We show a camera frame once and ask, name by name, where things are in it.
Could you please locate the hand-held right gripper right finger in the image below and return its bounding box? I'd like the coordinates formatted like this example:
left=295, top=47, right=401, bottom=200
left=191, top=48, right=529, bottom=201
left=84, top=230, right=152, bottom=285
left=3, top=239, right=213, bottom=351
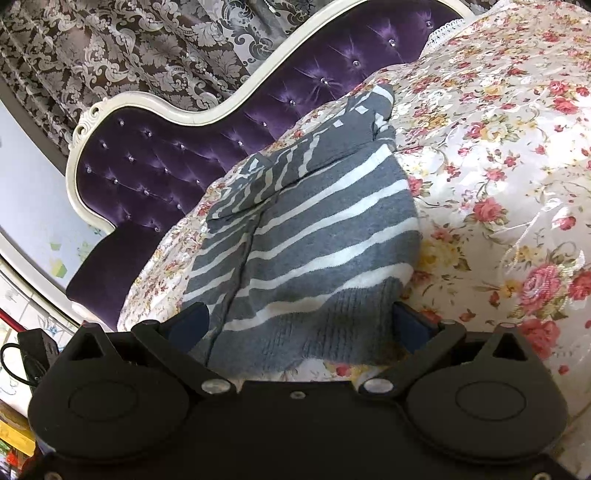
left=358, top=301, right=539, bottom=400

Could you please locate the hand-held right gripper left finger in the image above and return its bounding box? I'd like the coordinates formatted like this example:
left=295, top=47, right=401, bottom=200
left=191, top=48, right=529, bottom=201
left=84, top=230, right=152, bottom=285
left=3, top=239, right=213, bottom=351
left=59, top=301, right=232, bottom=398

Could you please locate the grey white striped knit cardigan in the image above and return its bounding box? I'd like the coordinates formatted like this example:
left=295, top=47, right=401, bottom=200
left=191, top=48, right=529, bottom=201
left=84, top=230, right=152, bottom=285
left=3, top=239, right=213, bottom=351
left=180, top=83, right=423, bottom=374

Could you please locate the black electronic box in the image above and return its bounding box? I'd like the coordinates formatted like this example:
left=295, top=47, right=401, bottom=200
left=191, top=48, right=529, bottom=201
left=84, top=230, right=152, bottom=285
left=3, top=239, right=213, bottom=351
left=17, top=329, right=62, bottom=385

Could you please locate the floral printed blanket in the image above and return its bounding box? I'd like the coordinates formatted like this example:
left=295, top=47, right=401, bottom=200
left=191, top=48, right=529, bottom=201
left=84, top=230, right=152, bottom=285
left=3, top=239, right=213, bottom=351
left=117, top=0, right=591, bottom=462

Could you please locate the brown silver damask curtain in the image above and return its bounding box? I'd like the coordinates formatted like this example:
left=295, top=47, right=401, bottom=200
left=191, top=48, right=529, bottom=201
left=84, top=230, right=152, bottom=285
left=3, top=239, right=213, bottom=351
left=0, top=0, right=361, bottom=158

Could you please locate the green yellow wall sticker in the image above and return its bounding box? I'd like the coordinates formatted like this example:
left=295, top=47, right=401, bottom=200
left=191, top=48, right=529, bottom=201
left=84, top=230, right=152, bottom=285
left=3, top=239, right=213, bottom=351
left=48, top=237, right=95, bottom=280

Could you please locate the black cable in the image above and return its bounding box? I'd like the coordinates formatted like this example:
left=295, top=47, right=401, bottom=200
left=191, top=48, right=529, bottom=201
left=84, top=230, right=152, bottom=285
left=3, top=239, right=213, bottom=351
left=0, top=344, right=40, bottom=387

